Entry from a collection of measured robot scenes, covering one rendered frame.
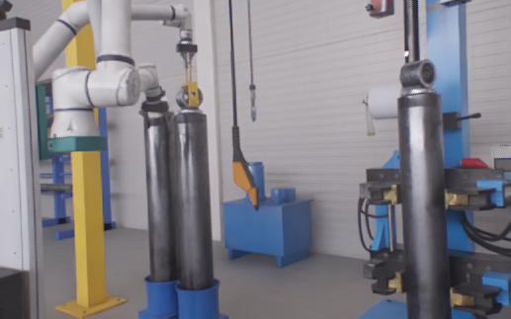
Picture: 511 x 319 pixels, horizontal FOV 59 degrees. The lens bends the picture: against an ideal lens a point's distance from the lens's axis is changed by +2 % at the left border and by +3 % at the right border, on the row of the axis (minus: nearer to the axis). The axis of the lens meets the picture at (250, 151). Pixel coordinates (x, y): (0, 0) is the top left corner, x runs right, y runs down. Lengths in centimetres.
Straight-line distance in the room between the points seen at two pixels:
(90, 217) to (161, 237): 94
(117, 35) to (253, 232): 324
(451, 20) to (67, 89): 212
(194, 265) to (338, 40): 307
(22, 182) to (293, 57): 390
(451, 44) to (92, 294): 317
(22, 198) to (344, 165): 361
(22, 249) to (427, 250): 185
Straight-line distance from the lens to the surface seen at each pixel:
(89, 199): 385
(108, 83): 186
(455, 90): 287
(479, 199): 237
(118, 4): 200
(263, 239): 472
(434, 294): 254
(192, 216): 283
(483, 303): 248
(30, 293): 201
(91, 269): 394
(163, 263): 313
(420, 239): 247
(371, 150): 478
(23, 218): 197
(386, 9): 263
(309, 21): 527
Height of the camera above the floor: 125
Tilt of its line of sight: 1 degrees down
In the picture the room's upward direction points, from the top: 3 degrees counter-clockwise
